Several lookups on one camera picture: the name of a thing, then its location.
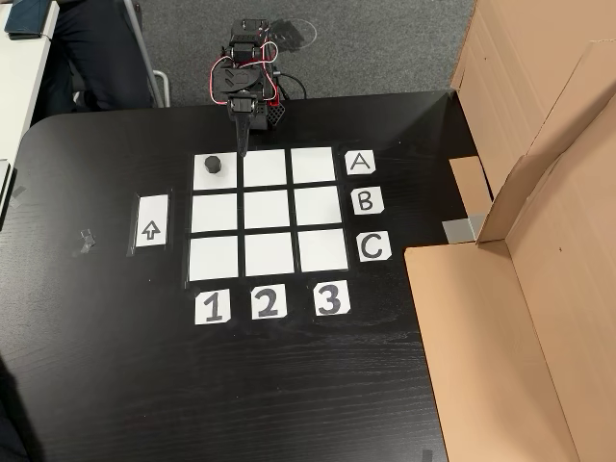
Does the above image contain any white arrow paper sheet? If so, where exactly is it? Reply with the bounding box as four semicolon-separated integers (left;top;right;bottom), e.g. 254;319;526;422
136;193;169;248

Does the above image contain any red white servo wire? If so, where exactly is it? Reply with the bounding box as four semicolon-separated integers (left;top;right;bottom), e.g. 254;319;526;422
208;41;282;105

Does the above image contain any paper label letter B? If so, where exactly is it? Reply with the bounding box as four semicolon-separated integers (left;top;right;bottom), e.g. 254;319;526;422
351;187;385;216

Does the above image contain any dark blue notebook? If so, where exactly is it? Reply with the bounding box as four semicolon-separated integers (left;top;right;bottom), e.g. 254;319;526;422
5;0;52;39

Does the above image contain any paper label number 3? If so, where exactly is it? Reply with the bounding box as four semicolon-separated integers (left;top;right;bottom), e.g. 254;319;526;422
314;280;350;317

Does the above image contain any grey duct tape strip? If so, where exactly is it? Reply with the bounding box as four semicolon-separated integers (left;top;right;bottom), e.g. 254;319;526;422
442;216;487;244

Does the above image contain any crumpled grey tape scrap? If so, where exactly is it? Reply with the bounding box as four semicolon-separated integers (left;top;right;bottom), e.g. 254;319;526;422
71;229;97;256

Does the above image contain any black floor tape patch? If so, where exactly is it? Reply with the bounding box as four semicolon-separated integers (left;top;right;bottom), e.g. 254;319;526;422
269;18;309;52

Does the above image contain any white paper grid square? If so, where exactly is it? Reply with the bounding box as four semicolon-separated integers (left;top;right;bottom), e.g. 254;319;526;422
193;153;239;191
192;193;239;233
244;232;295;277
297;228;348;272
244;190;292;230
189;236;240;282
294;186;342;226
244;149;288;188
291;147;336;184

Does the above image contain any white desk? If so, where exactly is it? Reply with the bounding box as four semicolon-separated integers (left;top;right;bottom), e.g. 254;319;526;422
0;0;62;163

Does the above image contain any paper label letter C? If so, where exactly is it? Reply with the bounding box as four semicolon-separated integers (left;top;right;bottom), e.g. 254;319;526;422
358;231;392;264

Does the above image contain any paper label letter A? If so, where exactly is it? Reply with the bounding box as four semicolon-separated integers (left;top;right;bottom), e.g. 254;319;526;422
345;150;376;176

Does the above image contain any paper label number 2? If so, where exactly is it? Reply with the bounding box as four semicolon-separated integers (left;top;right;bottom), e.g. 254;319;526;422
251;286;289;321

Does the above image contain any person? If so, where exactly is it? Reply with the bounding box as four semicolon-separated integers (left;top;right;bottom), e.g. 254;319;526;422
36;0;156;115

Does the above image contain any paper label number 1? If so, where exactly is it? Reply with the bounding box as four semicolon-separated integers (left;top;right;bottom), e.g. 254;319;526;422
194;290;231;326

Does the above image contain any black red bar clamp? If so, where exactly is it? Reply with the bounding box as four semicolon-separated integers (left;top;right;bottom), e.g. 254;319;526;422
267;66;285;107

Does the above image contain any large brown cardboard sheet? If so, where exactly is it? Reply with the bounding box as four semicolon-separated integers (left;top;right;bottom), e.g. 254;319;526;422
448;0;616;220
403;40;616;462

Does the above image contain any black power cable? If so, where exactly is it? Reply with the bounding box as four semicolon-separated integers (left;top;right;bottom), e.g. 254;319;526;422
277;73;309;101

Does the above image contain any silver metal chair leg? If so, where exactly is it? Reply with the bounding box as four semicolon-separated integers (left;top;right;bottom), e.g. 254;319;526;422
122;0;172;108

